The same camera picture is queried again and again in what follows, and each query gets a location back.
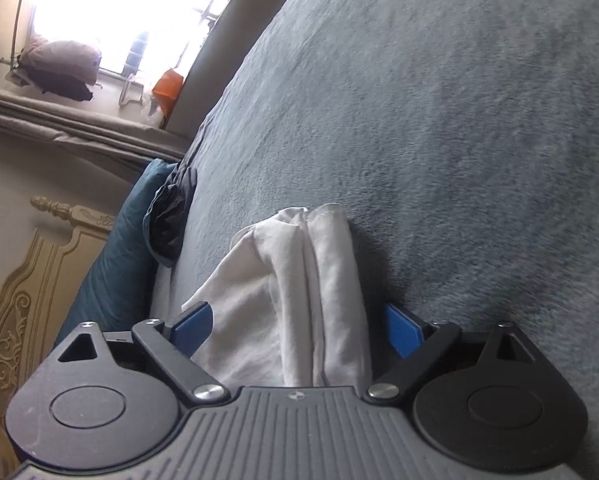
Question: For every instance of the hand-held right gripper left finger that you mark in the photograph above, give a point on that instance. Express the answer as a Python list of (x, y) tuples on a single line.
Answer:
[(194, 327)]

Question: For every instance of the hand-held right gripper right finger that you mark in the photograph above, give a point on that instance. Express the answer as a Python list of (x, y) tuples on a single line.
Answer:
[(404, 332)]

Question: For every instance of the white button shirt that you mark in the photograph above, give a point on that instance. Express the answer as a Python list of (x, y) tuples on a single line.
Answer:
[(299, 285)]

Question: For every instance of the teal pillow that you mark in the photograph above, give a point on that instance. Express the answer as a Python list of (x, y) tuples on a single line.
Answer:
[(114, 270)]

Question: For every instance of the black mesh garment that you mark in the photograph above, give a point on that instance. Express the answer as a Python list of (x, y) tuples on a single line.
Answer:
[(169, 230)]

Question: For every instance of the dark grey garment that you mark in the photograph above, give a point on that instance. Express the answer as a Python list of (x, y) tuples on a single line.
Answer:
[(189, 180)]

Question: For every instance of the cream carved headboard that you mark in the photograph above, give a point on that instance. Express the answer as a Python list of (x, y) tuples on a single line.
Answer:
[(29, 285)]

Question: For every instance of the grey bed blanket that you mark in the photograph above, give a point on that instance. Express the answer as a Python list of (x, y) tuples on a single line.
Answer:
[(429, 135)]

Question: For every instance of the white plastic bag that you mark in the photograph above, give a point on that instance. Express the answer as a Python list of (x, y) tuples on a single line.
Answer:
[(154, 110)]

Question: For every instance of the orange bag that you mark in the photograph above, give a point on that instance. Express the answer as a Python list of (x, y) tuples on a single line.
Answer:
[(168, 87)]

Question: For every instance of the metal window rack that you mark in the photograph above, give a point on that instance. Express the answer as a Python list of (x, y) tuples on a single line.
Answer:
[(129, 92)]

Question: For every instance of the grey curtain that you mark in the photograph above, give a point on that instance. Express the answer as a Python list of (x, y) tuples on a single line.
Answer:
[(54, 120)]

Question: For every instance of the hanging dark garment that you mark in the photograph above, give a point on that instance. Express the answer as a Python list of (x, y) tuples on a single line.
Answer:
[(64, 87)]

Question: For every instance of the hanging pillow and dark cloth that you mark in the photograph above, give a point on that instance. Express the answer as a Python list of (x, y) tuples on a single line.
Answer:
[(64, 57)]

